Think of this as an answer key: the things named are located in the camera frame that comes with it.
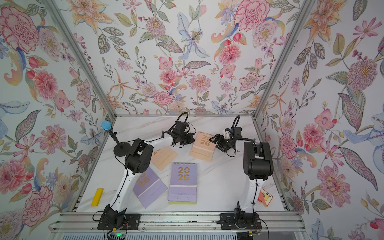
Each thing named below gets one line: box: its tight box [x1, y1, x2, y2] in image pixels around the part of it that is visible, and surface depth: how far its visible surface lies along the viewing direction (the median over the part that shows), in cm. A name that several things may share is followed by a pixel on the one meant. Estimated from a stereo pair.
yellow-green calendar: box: [168, 201, 197, 205], surface depth 82 cm
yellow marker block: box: [91, 188, 104, 207], surface depth 83 cm
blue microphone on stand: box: [101, 120, 131, 157], surface depth 102 cm
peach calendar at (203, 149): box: [189, 131, 217, 163], surface depth 103 cm
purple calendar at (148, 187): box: [132, 167, 168, 209], surface depth 86 cm
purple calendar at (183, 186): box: [168, 162, 197, 203], surface depth 86 cm
